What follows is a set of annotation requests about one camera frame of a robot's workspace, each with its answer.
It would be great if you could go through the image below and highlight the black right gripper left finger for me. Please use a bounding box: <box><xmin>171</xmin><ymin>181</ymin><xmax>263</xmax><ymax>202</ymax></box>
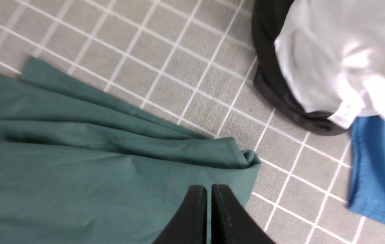
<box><xmin>154</xmin><ymin>185</ymin><xmax>208</xmax><ymax>244</ymax></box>

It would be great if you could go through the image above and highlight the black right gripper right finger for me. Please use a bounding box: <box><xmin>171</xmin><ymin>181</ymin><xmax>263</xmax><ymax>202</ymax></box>
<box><xmin>211</xmin><ymin>184</ymin><xmax>274</xmax><ymax>244</ymax></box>

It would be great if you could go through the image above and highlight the green long-sleeve top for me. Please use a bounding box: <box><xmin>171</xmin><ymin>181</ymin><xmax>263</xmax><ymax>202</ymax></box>
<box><xmin>0</xmin><ymin>57</ymin><xmax>261</xmax><ymax>244</ymax></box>

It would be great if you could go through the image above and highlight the black garment in pile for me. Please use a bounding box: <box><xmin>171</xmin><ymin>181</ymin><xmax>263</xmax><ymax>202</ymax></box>
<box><xmin>251</xmin><ymin>0</ymin><xmax>348</xmax><ymax>136</ymax></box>

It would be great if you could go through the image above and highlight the blue t-shirt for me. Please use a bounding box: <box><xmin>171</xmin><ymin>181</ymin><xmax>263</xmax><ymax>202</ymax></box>
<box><xmin>347</xmin><ymin>116</ymin><xmax>385</xmax><ymax>225</ymax></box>

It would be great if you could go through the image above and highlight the grey checked tablecloth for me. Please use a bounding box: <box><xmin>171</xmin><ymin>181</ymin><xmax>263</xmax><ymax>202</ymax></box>
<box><xmin>0</xmin><ymin>0</ymin><xmax>385</xmax><ymax>244</ymax></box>

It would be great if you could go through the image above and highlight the white crumpled shirt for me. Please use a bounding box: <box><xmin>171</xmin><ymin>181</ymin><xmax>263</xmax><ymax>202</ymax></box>
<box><xmin>274</xmin><ymin>0</ymin><xmax>385</xmax><ymax>129</ymax></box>

